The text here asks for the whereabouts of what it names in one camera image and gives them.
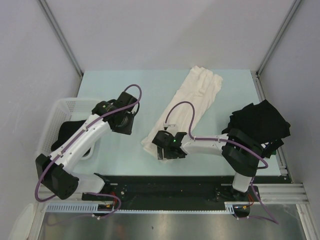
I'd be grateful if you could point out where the stack of black t shirts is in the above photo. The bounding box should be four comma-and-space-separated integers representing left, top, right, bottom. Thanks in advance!
221, 100, 291, 159

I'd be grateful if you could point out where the white plastic laundry basket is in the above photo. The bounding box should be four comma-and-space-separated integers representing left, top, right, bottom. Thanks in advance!
35, 97, 100, 156

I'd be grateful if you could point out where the aluminium frame rail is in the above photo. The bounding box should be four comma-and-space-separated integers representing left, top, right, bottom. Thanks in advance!
36, 182, 308, 205

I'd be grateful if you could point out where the left aluminium corner post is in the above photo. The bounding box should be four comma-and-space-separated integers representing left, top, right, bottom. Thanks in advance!
36, 0, 84, 79

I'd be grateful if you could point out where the aluminium corner post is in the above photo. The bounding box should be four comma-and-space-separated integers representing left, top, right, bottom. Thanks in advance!
255, 0, 304, 77
36, 0, 84, 79

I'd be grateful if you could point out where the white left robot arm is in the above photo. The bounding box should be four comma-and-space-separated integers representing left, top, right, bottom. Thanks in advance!
35, 91, 140, 200

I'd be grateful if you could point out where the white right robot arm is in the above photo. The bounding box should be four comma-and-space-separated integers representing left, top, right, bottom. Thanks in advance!
152, 128, 264, 201

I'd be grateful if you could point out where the right aluminium corner post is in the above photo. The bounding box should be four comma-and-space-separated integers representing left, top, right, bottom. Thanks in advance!
255, 0, 304, 77

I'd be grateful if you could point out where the white t shirt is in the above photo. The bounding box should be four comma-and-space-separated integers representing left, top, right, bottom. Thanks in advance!
141, 65, 223, 158

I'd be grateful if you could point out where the black t shirt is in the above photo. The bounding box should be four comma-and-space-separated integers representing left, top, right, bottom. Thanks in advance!
50, 120, 85, 152

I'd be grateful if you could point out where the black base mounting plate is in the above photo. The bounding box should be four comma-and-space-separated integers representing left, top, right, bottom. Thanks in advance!
82, 174, 261, 218

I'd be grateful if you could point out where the white slotted cable duct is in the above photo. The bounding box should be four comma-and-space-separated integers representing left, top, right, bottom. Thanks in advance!
45, 203, 249, 215

